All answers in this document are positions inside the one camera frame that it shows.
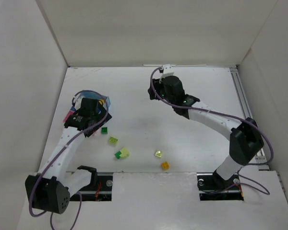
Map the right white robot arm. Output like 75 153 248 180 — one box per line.
148 75 264 187

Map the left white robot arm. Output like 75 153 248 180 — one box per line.
25 97 112 217

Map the pink blue sorting container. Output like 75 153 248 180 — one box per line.
62 90 111 137

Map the small dark green lego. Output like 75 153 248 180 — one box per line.
101 127 108 135

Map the lime green flat lego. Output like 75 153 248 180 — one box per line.
108 137 118 146

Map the green and pale lego pair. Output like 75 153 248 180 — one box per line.
115 148 130 159

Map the pale yellow-green square lego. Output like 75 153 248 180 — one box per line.
155 150 163 158

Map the small orange lego brick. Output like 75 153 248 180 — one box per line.
161 161 169 170

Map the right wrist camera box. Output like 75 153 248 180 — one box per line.
160 64 174 78

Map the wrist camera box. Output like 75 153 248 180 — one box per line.
72 95 83 107
160 64 174 78

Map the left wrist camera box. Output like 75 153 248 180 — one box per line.
72 95 83 107

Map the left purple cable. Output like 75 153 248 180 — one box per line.
28 90 110 230

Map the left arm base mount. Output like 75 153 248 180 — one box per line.
77 165 113 202

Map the aluminium rail right side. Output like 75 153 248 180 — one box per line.
229 67 270 171

